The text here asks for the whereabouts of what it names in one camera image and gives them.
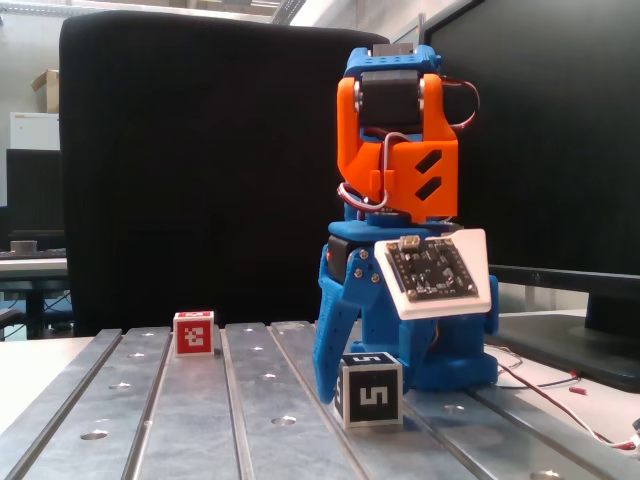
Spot black Dell monitor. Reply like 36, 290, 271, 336
424, 0, 640, 394

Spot black cube with number five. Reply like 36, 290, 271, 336
335, 351, 404, 430

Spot white background desk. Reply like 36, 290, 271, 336
0, 257, 71, 331

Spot red cube with white pattern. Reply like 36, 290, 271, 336
173, 310, 216, 359

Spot white camera mount with board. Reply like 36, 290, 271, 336
373, 228, 494, 320

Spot dark keyboard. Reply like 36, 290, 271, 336
0, 248, 69, 260

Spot cardboard box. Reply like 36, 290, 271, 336
29, 68, 61, 114

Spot ceiling light fixture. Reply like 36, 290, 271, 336
272, 0, 307, 25

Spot black background monitor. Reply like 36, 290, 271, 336
5, 148, 66, 236

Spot red and white wires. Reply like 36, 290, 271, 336
487, 344, 640, 451

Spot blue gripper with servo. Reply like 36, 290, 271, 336
312, 217, 459, 406

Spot aluminium slotted base plate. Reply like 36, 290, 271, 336
0, 319, 640, 480

